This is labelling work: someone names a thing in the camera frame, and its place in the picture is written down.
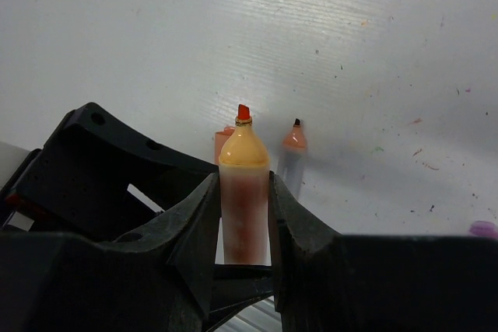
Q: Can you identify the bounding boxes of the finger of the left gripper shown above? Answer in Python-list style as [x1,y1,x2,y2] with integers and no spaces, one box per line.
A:
[209,264,274,319]

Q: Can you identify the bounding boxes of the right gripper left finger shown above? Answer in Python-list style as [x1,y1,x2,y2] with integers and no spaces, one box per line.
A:
[112,173,220,316]

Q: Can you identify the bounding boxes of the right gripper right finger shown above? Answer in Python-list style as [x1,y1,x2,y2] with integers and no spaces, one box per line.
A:
[268,173,338,313]

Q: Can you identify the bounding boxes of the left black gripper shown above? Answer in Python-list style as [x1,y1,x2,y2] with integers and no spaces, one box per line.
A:
[1,103,218,241]

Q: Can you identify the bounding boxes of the orange highlighter pen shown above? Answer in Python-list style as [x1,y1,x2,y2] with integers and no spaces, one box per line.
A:
[219,104,270,265]

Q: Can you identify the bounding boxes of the grey pen orange tip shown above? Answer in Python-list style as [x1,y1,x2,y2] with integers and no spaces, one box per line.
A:
[277,118,307,200]

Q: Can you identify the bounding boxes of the orange pen cap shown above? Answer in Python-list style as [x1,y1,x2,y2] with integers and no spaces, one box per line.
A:
[214,126,235,165]

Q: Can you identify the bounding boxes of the purple pen cap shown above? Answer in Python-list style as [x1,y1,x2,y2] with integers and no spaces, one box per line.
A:
[469,221,498,239]

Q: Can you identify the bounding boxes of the aluminium rail frame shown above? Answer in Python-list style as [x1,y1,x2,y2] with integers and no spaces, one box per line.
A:
[215,296,282,332]

